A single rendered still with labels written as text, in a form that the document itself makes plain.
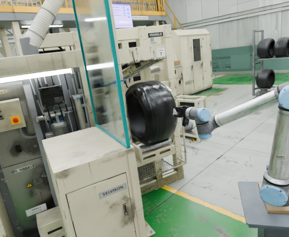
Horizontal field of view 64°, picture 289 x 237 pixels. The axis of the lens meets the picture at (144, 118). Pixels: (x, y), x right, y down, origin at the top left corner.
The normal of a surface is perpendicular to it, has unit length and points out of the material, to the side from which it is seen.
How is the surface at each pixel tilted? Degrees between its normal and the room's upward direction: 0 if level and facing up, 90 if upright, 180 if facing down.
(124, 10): 90
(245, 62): 90
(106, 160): 90
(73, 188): 90
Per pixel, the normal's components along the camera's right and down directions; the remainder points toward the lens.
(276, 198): -0.57, 0.41
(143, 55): 0.48, 0.18
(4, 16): 0.70, 0.11
